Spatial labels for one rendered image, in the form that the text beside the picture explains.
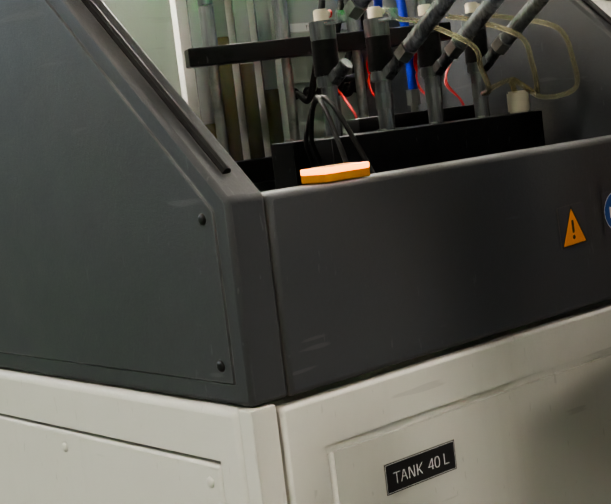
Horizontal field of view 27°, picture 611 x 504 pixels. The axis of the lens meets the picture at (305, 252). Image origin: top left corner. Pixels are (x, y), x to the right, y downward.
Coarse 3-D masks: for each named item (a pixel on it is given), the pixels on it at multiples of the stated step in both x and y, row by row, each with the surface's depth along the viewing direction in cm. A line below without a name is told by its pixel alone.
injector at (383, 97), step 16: (368, 32) 138; (384, 32) 137; (368, 48) 138; (384, 48) 137; (368, 64) 139; (384, 64) 138; (400, 64) 136; (384, 80) 138; (384, 96) 138; (384, 112) 139; (384, 128) 139
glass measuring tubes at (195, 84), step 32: (192, 0) 153; (224, 0) 158; (256, 0) 160; (192, 32) 153; (224, 32) 156; (256, 32) 162; (256, 64) 162; (192, 96) 155; (224, 96) 156; (256, 96) 159; (256, 128) 159; (256, 160) 158
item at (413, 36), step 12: (276, 0) 149; (444, 0) 129; (276, 12) 150; (432, 12) 131; (444, 12) 131; (276, 24) 150; (288, 24) 150; (420, 24) 132; (432, 24) 132; (276, 36) 150; (288, 36) 150; (408, 36) 134; (420, 36) 133; (408, 48) 134; (408, 60) 135
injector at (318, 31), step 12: (312, 24) 132; (312, 36) 133; (324, 36) 132; (312, 48) 133; (324, 48) 132; (336, 48) 133; (324, 60) 132; (336, 60) 133; (348, 60) 132; (324, 72) 132; (336, 72) 132; (324, 84) 133; (336, 84) 133; (336, 96) 134; (336, 120) 134
